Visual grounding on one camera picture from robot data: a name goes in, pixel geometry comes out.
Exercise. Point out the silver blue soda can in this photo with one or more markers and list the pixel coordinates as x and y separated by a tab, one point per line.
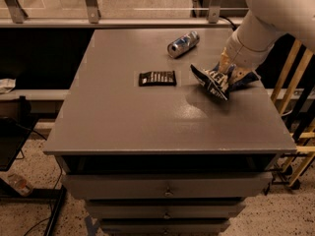
183	44

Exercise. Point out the blue chip bag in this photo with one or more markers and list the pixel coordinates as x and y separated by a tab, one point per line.
214	82

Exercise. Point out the grey drawer cabinet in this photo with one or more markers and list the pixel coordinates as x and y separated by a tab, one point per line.
162	160

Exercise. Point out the plastic bottle on floor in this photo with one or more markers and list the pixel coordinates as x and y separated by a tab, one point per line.
20	185

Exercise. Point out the white crumpled cloth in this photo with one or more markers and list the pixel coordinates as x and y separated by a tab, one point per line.
6	85

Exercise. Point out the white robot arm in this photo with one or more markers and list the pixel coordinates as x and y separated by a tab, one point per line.
265	22

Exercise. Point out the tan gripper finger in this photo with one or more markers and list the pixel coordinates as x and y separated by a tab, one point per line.
243	76
225	64

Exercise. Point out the metal railing frame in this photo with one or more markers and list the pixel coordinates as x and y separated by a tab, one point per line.
111	14

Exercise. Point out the black snack packet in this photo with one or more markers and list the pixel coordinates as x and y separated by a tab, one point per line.
157	78

